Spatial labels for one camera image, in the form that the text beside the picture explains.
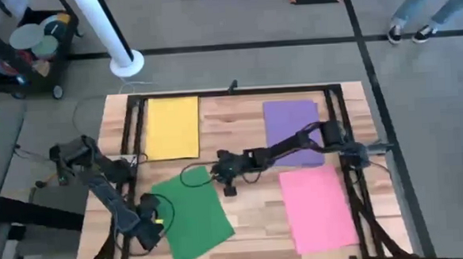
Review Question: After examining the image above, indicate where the grey round plate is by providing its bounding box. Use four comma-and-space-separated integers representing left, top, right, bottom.
8, 22, 45, 51

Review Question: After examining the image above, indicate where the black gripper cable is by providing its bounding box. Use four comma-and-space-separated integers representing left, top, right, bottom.
178, 160, 220, 189
145, 190, 178, 234

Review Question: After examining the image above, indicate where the grey desk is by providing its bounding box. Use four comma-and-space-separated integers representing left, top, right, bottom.
0, 101, 33, 230

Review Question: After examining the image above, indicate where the dark teal round plate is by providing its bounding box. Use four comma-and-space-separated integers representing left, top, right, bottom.
41, 17, 69, 42

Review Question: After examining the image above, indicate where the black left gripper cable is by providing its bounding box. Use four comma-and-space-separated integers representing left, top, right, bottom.
145, 190, 178, 234

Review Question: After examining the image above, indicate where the purple paper sheet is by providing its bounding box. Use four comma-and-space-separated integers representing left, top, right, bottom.
262, 97, 327, 169

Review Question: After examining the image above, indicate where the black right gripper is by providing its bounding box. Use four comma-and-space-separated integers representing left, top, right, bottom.
210, 146, 259, 199

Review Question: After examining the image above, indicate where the black post with green light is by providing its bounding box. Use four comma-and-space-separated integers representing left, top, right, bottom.
55, 165, 67, 187

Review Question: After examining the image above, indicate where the black sneaker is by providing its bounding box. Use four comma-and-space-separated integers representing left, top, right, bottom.
411, 24, 439, 44
386, 23, 405, 46

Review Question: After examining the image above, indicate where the green paper sheet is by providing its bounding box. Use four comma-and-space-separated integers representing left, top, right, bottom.
149, 163, 239, 259

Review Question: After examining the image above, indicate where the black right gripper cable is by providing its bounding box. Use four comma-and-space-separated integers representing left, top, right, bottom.
178, 160, 220, 189

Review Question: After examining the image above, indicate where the pale green round plate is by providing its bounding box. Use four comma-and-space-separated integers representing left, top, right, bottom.
31, 34, 61, 60

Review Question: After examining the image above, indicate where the pink paper sheet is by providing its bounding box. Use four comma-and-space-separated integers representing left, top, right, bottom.
277, 163, 361, 257

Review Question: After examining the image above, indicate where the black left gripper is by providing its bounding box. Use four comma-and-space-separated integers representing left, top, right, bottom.
133, 192, 171, 253

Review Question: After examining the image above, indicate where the white pole with round base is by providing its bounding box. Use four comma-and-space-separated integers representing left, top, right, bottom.
69, 0, 146, 82

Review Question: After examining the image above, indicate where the yellow paper sheet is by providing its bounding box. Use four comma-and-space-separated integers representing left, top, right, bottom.
141, 96, 203, 162

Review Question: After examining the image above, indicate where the black utility cart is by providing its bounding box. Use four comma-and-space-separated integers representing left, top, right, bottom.
0, 0, 84, 103

